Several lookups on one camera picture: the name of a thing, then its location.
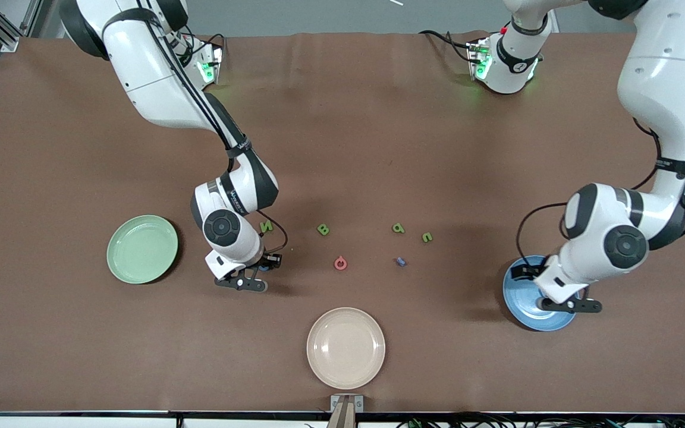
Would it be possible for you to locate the blue plate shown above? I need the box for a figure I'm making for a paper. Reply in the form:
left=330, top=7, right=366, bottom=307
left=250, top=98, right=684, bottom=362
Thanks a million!
left=502, top=255, right=580, bottom=332

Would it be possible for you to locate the green plate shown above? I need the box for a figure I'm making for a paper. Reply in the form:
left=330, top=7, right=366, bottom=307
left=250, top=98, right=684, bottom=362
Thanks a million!
left=106, top=215, right=179, bottom=285

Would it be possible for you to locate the beige plate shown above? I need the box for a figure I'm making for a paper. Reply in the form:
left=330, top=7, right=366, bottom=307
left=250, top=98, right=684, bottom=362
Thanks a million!
left=306, top=307, right=387, bottom=391

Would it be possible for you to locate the brown table cover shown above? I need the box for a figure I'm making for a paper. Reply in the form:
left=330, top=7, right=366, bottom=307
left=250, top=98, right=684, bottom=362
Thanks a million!
left=0, top=31, right=685, bottom=414

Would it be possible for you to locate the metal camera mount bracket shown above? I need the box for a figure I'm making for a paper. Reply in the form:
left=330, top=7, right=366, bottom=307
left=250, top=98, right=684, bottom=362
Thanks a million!
left=330, top=394, right=365, bottom=428

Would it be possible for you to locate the black right arm base cable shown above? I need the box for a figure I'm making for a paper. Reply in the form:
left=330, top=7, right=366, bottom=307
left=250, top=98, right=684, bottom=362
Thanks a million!
left=176, top=33, right=225, bottom=66

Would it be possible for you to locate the black arm base cable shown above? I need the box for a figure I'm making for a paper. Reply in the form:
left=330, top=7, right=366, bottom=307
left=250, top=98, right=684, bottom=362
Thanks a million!
left=176, top=33, right=225, bottom=66
left=419, top=29, right=480, bottom=63

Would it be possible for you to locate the black left arm base cable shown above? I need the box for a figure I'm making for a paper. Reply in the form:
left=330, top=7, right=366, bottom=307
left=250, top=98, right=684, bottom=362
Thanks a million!
left=419, top=29, right=480, bottom=63

